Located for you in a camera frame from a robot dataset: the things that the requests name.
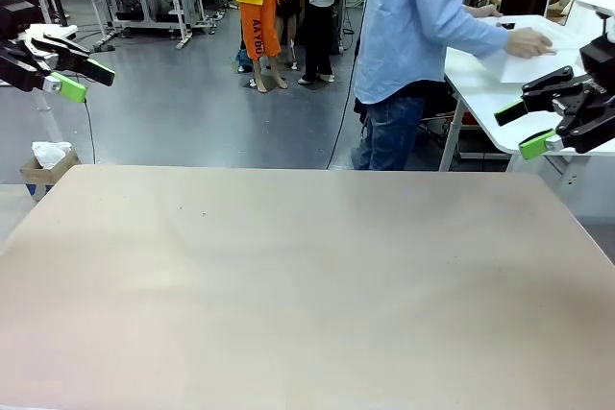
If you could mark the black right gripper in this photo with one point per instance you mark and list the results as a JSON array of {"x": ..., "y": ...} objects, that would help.
[{"x": 598, "y": 103}]

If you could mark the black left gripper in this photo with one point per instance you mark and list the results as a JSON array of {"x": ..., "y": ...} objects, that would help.
[{"x": 17, "y": 18}]

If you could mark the person's right forearm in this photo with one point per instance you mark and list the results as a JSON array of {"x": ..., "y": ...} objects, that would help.
[{"x": 485, "y": 38}]

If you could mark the person's right hand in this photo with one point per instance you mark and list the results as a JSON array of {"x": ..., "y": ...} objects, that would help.
[{"x": 528, "y": 42}]

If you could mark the person's left hand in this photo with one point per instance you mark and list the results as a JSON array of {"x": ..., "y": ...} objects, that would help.
[{"x": 485, "y": 11}]

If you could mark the white side table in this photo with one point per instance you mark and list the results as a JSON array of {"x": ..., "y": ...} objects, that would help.
[{"x": 475, "y": 107}]

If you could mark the crumpled white paper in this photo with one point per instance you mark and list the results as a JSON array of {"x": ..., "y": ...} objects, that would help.
[{"x": 48, "y": 153}]

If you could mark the small black phone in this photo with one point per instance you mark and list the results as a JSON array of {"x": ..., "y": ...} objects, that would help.
[{"x": 507, "y": 25}]

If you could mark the cardboard waste box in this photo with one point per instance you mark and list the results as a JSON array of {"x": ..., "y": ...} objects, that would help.
[{"x": 33, "y": 176}]

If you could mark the person in blue shirt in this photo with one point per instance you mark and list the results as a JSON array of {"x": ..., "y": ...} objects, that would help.
[{"x": 408, "y": 21}]

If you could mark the figure in yellow jacket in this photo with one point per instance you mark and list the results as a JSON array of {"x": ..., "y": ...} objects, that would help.
[{"x": 259, "y": 31}]

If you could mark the person in dark skirt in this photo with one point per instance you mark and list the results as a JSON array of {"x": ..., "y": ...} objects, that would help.
[{"x": 288, "y": 7}]

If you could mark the person in black jacket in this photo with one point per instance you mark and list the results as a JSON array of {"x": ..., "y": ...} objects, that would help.
[{"x": 319, "y": 35}]

